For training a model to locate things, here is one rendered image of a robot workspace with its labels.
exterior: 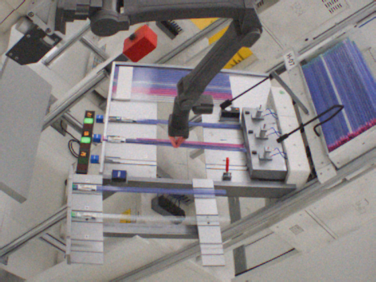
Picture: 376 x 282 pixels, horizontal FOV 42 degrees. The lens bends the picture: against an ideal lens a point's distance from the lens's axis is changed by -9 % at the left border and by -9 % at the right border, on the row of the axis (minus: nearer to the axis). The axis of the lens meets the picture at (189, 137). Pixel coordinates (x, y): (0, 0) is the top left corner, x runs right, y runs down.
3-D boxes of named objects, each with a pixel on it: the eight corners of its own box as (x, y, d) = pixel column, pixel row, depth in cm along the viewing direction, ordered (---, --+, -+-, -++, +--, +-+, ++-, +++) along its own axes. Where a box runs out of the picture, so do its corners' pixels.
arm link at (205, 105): (180, 77, 167) (182, 101, 163) (215, 78, 169) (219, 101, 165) (174, 97, 177) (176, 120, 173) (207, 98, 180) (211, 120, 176)
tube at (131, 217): (71, 217, 158) (71, 215, 157) (71, 213, 159) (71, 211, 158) (229, 221, 167) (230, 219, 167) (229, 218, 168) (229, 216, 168)
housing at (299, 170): (280, 196, 194) (290, 170, 185) (263, 111, 230) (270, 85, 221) (300, 196, 195) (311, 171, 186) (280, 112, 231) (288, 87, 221)
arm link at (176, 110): (173, 91, 172) (176, 103, 168) (194, 92, 174) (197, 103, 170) (170, 108, 177) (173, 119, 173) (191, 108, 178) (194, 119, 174)
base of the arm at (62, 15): (60, -21, 123) (57, 5, 116) (90, -20, 126) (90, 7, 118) (56, 5, 130) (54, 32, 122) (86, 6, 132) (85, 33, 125)
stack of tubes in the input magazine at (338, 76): (327, 149, 181) (388, 112, 170) (300, 65, 218) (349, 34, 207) (342, 167, 188) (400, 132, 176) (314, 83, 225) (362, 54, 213)
